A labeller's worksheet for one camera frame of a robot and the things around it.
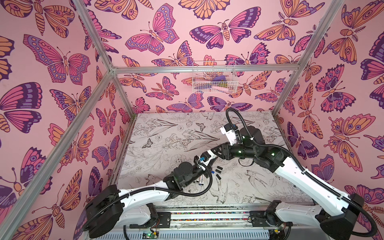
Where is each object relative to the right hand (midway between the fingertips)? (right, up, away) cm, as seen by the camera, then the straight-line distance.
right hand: (213, 147), depth 67 cm
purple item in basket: (+7, +40, +28) cm, 49 cm away
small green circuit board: (-31, -43, +5) cm, 54 cm away
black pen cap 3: (+5, -20, +21) cm, 30 cm away
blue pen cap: (+2, -18, +23) cm, 29 cm away
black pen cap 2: (+6, -18, +23) cm, 30 cm away
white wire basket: (+4, +37, +26) cm, 45 cm away
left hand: (+2, -4, +3) cm, 5 cm away
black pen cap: (+7, -16, +25) cm, 31 cm away
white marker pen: (-4, -21, +19) cm, 29 cm away
